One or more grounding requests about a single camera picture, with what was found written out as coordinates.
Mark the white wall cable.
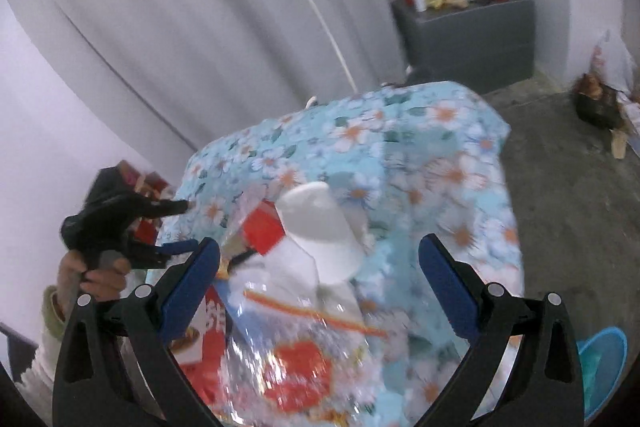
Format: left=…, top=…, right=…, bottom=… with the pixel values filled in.
left=280, top=0, right=360, bottom=92

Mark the white paper cup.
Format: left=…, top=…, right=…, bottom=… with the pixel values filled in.
left=275, top=181, right=366, bottom=284

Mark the person's left hand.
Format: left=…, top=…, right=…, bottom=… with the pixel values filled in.
left=56, top=251, right=132, bottom=313

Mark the red gift box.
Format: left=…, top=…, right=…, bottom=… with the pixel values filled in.
left=116, top=159, right=175, bottom=244

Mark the person's left forearm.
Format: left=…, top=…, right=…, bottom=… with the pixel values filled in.
left=22, top=286, right=76, bottom=413

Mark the blue plastic basin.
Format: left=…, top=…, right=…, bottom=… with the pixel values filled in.
left=575, top=326, right=628, bottom=423

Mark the grey cabinet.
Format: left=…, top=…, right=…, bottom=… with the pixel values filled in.
left=390, top=0, right=536, bottom=95

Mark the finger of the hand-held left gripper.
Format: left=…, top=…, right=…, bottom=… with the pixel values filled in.
left=127, top=239, right=201, bottom=269
left=142, top=198, right=195, bottom=220

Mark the red and white carton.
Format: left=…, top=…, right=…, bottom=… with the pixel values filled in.
left=167, top=282, right=231, bottom=413

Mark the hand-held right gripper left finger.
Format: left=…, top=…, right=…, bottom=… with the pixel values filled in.
left=52, top=237, right=226, bottom=427

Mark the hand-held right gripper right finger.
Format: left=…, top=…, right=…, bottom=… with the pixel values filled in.
left=412, top=233, right=586, bottom=427

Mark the clear red printed plastic bag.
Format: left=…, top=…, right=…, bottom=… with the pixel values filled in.
left=215, top=257, right=401, bottom=427

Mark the white plastic bag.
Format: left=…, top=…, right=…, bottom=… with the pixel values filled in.
left=590, top=32, right=633, bottom=82

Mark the small wood piece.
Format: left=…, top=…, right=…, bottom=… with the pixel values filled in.
left=611, top=127, right=628, bottom=162

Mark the red and white packet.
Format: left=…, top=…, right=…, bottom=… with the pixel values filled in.
left=232, top=201, right=287, bottom=258

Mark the blue floral cloth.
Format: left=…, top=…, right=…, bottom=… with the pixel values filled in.
left=145, top=81, right=526, bottom=427

